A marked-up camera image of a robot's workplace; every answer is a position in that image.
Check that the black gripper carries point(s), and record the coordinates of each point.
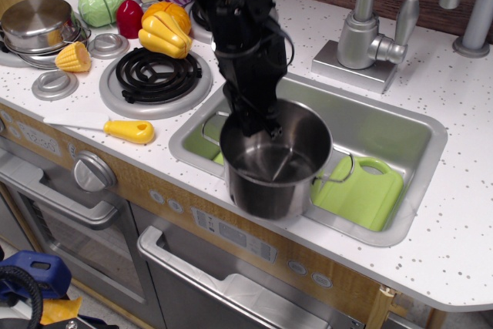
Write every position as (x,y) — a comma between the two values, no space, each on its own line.
(251,82)

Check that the large steel pot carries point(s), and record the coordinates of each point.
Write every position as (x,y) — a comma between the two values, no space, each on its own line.
(272,177)

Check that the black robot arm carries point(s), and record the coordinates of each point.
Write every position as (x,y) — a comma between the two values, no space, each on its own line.
(250,48)

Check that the green plate in sink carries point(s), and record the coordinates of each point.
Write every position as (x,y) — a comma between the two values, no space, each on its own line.
(200,146)

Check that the silver sink basin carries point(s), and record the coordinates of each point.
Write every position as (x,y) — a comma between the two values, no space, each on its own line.
(408,142)

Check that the small steel pot upside down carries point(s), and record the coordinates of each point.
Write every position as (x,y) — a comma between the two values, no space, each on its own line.
(38,30)

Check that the front black stove burner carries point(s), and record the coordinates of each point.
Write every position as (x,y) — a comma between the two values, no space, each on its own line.
(149,85)

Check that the black stove burner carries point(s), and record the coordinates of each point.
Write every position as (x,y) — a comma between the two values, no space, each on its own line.
(200,30)
(149,85)

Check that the silver toy faucet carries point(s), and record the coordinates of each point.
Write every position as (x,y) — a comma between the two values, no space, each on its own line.
(364,57)

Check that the back black stove burner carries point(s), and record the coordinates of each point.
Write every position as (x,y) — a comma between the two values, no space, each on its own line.
(200,30)

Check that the yellow toy squash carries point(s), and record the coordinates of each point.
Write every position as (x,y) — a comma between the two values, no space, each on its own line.
(160,33)

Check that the orange toy pumpkin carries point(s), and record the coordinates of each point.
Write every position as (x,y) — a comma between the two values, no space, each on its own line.
(177,12)

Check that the green cutting board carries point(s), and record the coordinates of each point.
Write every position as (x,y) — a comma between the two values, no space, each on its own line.
(363,190)

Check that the red toy pepper half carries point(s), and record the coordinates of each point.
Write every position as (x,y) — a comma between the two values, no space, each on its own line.
(129,19)

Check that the silver stove knob back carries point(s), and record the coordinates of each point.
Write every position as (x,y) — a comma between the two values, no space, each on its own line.
(108,46)

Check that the silver stove knob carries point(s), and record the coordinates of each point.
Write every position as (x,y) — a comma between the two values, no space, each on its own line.
(54,85)
(108,46)

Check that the toy dishwasher door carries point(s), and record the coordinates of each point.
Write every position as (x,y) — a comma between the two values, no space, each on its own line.
(201,286)

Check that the silver oven dial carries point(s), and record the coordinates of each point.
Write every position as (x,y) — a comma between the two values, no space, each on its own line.
(91,173)

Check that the yellow toy corn piece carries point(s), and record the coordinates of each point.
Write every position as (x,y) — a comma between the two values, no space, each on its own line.
(74,58)

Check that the green toy cabbage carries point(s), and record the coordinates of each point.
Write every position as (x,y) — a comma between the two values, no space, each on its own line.
(99,13)

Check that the silver stove knob front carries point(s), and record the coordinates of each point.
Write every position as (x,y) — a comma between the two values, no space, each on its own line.
(54,85)

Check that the toy oven door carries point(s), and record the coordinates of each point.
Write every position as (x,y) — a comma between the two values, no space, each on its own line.
(94,233)

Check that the blue clamp tool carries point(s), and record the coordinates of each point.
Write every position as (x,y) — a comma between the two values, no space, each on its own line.
(48,271)

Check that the yellow cloth on floor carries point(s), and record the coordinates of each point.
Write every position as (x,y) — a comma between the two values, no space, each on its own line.
(56,310)

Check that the yellow handled toy knife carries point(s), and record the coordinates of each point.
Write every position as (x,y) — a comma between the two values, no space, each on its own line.
(134,131)

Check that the silver post right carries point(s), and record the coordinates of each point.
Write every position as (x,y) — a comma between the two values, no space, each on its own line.
(473,44)

